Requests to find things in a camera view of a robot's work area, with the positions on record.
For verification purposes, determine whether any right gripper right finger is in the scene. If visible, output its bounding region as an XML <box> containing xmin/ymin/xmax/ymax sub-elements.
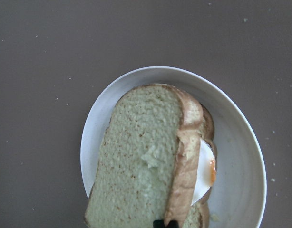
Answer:
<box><xmin>167</xmin><ymin>220</ymin><xmax>179</xmax><ymax>228</ymax></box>

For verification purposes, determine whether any white round plate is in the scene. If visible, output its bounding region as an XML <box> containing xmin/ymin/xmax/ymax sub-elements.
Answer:
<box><xmin>80</xmin><ymin>66</ymin><xmax>267</xmax><ymax>228</ymax></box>

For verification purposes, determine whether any bread slice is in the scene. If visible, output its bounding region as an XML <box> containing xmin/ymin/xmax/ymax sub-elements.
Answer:
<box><xmin>183</xmin><ymin>106</ymin><xmax>217</xmax><ymax>228</ymax></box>
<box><xmin>85</xmin><ymin>84</ymin><xmax>203</xmax><ymax>228</ymax></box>

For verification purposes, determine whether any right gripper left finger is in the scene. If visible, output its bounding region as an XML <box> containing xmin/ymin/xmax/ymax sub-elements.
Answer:
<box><xmin>153</xmin><ymin>220</ymin><xmax>164</xmax><ymax>228</ymax></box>

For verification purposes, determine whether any fried egg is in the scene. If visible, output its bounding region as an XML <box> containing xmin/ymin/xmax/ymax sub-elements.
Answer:
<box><xmin>191</xmin><ymin>139</ymin><xmax>216</xmax><ymax>205</ymax></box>

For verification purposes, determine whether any bread slice under egg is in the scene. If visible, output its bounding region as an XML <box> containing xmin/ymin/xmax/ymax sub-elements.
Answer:
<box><xmin>183</xmin><ymin>106</ymin><xmax>217</xmax><ymax>228</ymax></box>

